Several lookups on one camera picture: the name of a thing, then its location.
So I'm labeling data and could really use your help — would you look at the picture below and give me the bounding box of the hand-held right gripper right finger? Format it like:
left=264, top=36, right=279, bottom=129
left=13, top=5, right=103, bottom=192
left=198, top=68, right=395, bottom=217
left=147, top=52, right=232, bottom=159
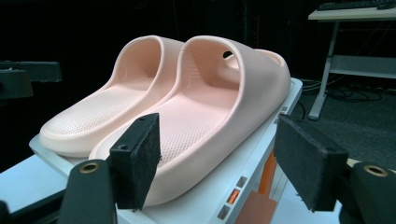
left=273, top=113, right=349, bottom=213

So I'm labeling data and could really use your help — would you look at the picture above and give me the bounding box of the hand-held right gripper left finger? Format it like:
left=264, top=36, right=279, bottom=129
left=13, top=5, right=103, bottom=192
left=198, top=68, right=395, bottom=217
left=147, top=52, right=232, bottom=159
left=107, top=112, right=163, bottom=211

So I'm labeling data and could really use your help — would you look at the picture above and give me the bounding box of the pink slipper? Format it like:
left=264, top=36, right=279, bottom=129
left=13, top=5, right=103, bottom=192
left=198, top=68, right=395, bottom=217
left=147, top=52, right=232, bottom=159
left=89, top=35, right=292, bottom=207
left=38, top=35, right=186, bottom=159

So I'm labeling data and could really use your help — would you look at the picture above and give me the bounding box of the white table mat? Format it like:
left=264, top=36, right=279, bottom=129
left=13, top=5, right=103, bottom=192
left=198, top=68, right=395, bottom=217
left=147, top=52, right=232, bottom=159
left=0, top=154, right=345, bottom=224

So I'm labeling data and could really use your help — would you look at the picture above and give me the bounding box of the white metal desk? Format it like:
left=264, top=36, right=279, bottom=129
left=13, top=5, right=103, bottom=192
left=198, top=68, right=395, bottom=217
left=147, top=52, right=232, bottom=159
left=307, top=6, right=396, bottom=121

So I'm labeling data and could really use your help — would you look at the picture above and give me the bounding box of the tangle of floor cables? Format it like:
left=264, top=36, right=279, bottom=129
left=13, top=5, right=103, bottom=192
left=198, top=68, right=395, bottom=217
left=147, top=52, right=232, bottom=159
left=297, top=76, right=396, bottom=120

